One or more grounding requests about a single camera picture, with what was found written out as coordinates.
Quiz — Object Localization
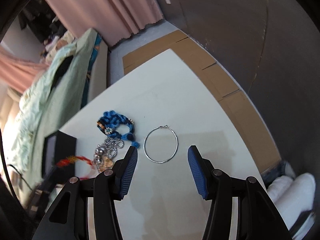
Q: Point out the green bed blanket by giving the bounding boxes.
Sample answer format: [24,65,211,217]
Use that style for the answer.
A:
[15,28,98,173]

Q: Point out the blue braided cord bracelet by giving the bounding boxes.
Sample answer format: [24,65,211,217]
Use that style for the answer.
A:
[96,109,139,149]

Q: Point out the red string gold bracelet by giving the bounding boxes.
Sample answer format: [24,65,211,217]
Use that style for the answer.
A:
[56,155,97,181]

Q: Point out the thin silver bangle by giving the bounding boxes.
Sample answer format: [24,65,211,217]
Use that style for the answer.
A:
[143,125,179,164]

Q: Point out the white cloth bundle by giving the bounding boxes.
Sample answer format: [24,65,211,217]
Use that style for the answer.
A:
[267,173,316,229]

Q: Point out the black jewelry box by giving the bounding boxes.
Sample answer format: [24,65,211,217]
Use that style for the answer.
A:
[41,131,77,178]

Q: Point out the pale green duvet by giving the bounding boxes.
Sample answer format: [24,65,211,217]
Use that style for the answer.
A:
[10,42,77,171]

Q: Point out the flat brown cardboard sheet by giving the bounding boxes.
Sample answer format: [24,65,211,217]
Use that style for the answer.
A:
[123,30,281,173]

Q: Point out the silver ball chain necklace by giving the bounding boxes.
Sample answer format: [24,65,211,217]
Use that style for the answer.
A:
[93,137,125,173]

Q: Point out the pink curtain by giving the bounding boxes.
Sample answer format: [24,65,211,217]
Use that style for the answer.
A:
[0,0,164,94]

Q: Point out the white table board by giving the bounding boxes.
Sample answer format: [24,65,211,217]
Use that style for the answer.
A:
[61,50,260,239]

